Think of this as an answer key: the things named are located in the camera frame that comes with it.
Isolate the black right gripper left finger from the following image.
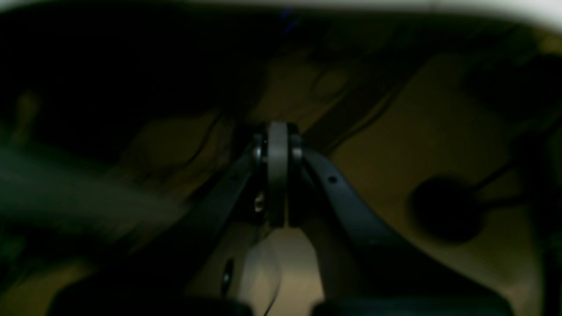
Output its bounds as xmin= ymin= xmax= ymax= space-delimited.
xmin=47 ymin=130 xmax=265 ymax=316

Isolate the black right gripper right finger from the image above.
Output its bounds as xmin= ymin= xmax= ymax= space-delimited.
xmin=286 ymin=124 xmax=513 ymax=316

